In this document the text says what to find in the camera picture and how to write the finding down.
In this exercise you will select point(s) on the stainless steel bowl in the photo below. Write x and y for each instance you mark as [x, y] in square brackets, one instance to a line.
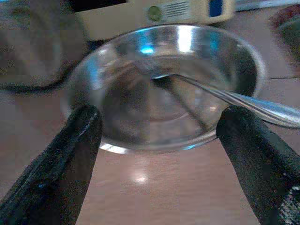
[140, 105]

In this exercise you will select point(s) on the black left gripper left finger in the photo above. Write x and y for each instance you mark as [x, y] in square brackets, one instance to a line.
[47, 182]

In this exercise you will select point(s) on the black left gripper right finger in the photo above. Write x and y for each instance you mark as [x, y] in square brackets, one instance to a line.
[264, 175]

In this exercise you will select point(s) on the metal fork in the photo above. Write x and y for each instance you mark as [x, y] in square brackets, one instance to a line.
[269, 110]

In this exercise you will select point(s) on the cream water ionizer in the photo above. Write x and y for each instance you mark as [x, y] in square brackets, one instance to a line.
[117, 23]

